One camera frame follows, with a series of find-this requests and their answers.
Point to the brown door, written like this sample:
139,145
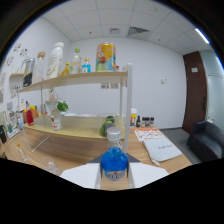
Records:
195,93

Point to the green potted plant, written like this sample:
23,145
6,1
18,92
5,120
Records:
62,106

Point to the red liquid glass bottle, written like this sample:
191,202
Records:
30,118

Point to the small light blue bottle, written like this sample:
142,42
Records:
86,67

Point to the orange patterned menu card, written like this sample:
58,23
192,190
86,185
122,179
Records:
146,134

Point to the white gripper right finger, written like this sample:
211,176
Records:
146,174

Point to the round amber bottle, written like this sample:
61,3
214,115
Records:
65,70

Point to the blue white gradient cup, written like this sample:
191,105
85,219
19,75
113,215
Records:
20,124

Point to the black armchair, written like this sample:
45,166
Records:
206,141

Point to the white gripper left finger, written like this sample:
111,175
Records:
83,175

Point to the green lime glass jar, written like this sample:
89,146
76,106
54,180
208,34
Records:
106,126

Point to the two-tier wooden shelf rack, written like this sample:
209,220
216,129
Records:
83,79

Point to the blue liquid bottle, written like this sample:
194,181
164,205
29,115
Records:
114,163

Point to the white kitchen scale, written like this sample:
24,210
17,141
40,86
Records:
13,133

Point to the black kettle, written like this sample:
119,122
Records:
3,135

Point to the clear bottle green cap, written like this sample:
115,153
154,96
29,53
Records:
76,63

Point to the clear bottle red label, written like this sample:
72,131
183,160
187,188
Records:
56,121

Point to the large white milk bottle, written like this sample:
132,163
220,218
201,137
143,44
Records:
55,61

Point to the ceiling air vent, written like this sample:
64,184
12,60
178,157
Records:
138,31

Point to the large yellow drink can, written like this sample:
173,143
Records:
106,58

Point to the wooden wall shelf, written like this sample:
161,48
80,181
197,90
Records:
16,75

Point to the small dark bottle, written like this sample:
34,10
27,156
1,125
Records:
152,121
145,122
138,122

